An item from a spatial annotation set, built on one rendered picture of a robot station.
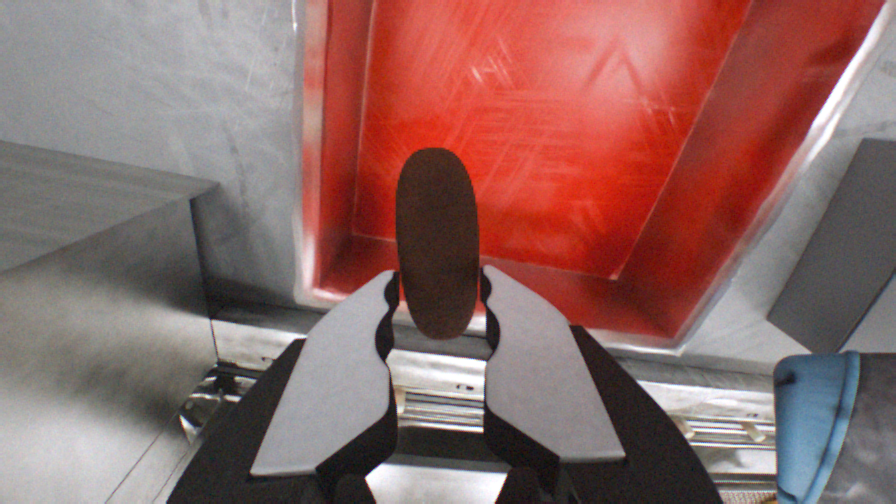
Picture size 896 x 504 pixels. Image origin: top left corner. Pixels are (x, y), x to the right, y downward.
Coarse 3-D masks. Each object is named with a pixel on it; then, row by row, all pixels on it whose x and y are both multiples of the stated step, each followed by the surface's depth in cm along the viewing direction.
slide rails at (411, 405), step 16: (256, 368) 34; (224, 384) 35; (240, 384) 35; (416, 400) 38; (480, 400) 38; (464, 416) 39; (480, 416) 39; (672, 416) 42; (704, 432) 44; (720, 432) 44; (736, 432) 45; (768, 432) 45
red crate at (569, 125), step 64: (384, 0) 21; (448, 0) 21; (512, 0) 21; (576, 0) 22; (640, 0) 22; (704, 0) 22; (384, 64) 23; (448, 64) 23; (512, 64) 23; (576, 64) 24; (640, 64) 24; (704, 64) 24; (384, 128) 25; (448, 128) 26; (512, 128) 26; (576, 128) 26; (640, 128) 26; (384, 192) 28; (512, 192) 28; (576, 192) 28; (640, 192) 29; (512, 256) 31; (576, 256) 32
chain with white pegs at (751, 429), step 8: (240, 368) 35; (400, 392) 37; (408, 392) 38; (400, 400) 36; (464, 400) 39; (472, 400) 39; (400, 408) 35; (680, 424) 42; (688, 424) 42; (736, 424) 45; (744, 424) 45; (752, 424) 44; (688, 432) 40; (752, 432) 43; (760, 432) 43; (760, 440) 43
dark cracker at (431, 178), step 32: (416, 160) 12; (448, 160) 12; (416, 192) 12; (448, 192) 12; (416, 224) 12; (448, 224) 12; (416, 256) 13; (448, 256) 13; (416, 288) 14; (448, 288) 14; (416, 320) 15; (448, 320) 15
